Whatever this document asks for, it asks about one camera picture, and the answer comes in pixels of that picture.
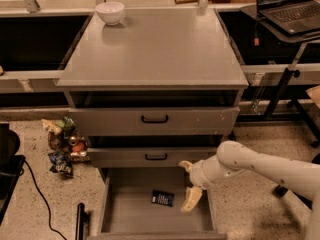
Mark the grey top drawer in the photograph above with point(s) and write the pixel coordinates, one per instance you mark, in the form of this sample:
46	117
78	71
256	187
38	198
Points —
154	121

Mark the white bowl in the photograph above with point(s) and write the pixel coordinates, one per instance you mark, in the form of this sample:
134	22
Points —
110	13

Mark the grey middle drawer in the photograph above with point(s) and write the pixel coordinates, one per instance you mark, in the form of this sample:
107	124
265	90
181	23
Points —
147	157

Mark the grey drawer cabinet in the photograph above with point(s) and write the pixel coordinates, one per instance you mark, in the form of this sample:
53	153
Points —
155	58

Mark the black laptop stand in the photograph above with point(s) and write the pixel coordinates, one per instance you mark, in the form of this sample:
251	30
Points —
289	72

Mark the grey bottom drawer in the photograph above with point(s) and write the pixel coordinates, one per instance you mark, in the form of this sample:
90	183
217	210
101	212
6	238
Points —
128	213

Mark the blue snack bag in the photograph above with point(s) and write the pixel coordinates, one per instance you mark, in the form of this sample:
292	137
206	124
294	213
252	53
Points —
60	164

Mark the black laptop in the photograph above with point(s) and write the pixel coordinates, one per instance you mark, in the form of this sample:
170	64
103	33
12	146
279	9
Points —
293	16

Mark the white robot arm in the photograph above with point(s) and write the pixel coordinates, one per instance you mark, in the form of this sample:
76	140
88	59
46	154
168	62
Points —
232	158

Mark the black post near drawer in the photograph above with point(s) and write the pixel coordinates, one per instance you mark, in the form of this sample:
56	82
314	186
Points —
82	223

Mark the wooden stick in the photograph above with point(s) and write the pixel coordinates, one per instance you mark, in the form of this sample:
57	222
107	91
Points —
187	1

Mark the pile of snack items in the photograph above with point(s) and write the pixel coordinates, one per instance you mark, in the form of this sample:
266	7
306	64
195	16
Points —
63	137

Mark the black office chair base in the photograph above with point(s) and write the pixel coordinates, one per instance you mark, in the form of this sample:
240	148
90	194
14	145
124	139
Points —
280	191

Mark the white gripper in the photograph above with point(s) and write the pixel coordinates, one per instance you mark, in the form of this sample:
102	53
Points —
199	175

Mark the grey drawer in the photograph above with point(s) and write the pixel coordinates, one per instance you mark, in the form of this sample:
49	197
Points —
154	121
128	213
147	157

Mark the black device on floor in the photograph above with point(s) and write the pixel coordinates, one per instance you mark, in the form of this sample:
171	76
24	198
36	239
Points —
10	166

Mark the dark blue rxbar wrapper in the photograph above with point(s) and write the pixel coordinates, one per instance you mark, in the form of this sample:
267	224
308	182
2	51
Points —
162	198

